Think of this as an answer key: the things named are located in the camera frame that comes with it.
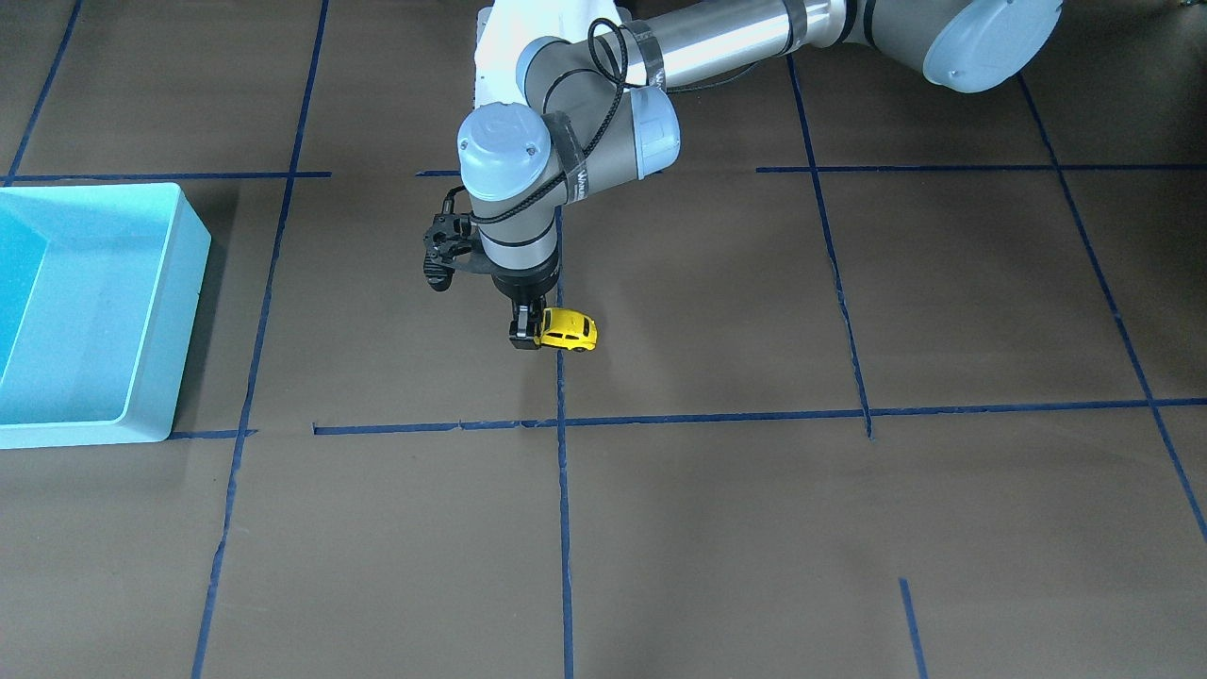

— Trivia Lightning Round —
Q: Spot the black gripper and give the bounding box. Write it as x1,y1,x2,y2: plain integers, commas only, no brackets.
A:
491,267,561,351

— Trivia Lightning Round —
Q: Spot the light blue plastic bin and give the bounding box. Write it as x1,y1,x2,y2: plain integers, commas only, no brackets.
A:
1,182,211,450

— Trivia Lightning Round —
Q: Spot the white camera stand base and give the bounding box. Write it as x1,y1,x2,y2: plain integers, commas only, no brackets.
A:
473,1,631,109

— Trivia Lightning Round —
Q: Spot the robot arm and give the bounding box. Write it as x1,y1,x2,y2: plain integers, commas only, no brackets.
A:
422,1,1062,352

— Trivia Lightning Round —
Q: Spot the yellow beetle toy car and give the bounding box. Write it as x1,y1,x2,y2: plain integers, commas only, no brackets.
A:
537,306,599,353

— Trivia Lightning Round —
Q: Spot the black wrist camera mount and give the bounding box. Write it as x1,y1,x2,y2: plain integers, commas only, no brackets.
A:
422,186,494,292

